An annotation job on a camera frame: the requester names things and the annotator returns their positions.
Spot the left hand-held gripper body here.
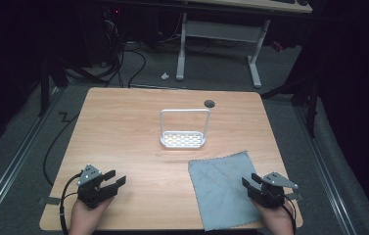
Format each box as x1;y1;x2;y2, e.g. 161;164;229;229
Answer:
75;164;118;210

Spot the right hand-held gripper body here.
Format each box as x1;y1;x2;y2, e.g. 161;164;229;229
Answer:
248;171;300;210

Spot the grey cloth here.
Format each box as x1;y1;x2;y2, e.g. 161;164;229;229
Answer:
187;150;264;232

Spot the white towel rack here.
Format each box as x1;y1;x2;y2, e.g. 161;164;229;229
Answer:
159;108;211;150

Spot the person's left hand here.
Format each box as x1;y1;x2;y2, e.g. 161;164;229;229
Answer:
69;196;115;235

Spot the person's right hand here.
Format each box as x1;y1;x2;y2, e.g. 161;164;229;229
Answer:
252;199;296;235

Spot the grey tape strip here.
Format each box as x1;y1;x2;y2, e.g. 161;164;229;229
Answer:
37;196;63;207
284;192;304;202

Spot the black metal stand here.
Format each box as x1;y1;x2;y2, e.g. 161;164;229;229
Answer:
37;57;108;118
260;72;320;138

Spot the red object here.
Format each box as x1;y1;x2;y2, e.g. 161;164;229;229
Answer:
270;40;284;53

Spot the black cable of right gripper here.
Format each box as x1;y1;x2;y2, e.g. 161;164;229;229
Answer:
281;200;298;235

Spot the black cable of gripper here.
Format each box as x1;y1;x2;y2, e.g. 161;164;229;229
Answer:
281;200;298;235
59;172;82;235

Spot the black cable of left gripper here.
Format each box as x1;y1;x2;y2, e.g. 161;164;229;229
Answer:
59;172;82;235

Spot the black floor cable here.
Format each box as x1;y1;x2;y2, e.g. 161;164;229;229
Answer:
42;111;81;188

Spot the black cable bundle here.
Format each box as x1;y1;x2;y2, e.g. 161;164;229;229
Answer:
97;19;148;89

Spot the white desk frame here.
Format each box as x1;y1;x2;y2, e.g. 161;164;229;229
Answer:
175;0;313;89

